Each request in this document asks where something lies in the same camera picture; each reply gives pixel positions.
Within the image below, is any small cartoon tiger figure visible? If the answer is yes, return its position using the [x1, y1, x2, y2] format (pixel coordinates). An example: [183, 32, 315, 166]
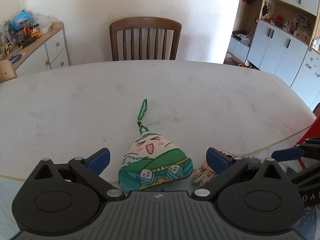
[192, 147, 234, 186]

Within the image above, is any white wall cabinet unit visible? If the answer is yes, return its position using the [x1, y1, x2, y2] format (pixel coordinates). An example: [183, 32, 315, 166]
[227, 0, 319, 109]

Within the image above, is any brown wooden chair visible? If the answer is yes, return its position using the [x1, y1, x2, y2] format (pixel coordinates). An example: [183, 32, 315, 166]
[110, 17, 182, 61]

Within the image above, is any green zongzi plush pouch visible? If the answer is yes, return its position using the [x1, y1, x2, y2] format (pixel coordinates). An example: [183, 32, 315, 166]
[118, 99, 194, 192]

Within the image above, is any white drawer sideboard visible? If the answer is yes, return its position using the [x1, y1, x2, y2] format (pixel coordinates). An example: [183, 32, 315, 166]
[1, 22, 69, 83]

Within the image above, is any white red cardboard box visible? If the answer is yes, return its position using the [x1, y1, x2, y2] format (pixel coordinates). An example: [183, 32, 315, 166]
[296, 116, 320, 169]

